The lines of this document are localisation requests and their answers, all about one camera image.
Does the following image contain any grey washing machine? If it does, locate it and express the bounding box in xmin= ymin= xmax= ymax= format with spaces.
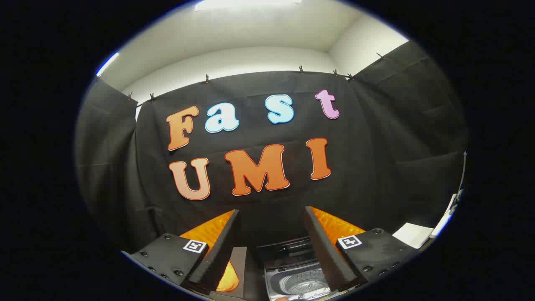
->
xmin=263 ymin=258 xmax=335 ymax=301

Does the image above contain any white frame bar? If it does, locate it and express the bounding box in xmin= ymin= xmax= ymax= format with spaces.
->
xmin=432 ymin=190 xmax=460 ymax=239

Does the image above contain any dark glass washing machine lid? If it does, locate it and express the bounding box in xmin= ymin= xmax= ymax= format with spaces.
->
xmin=256 ymin=236 xmax=315 ymax=269

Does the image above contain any white sheet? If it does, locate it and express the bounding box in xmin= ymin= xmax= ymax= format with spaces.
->
xmin=393 ymin=223 xmax=434 ymax=249

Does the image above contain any black backdrop cloth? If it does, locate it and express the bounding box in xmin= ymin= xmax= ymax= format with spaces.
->
xmin=75 ymin=41 xmax=469 ymax=268

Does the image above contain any ceiling light strip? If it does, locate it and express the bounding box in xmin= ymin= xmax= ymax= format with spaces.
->
xmin=194 ymin=0 xmax=302 ymax=12
xmin=96 ymin=52 xmax=120 ymax=78

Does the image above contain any yellow polo shirt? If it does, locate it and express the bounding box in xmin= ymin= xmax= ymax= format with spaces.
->
xmin=217 ymin=260 xmax=240 ymax=292

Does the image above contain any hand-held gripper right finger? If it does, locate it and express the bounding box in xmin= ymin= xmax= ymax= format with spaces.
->
xmin=304 ymin=206 xmax=419 ymax=292

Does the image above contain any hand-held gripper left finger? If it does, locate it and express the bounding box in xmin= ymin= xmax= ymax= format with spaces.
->
xmin=121 ymin=209 xmax=241 ymax=294

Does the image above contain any row of small black clips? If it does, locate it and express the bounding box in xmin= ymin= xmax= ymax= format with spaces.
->
xmin=127 ymin=52 xmax=387 ymax=103

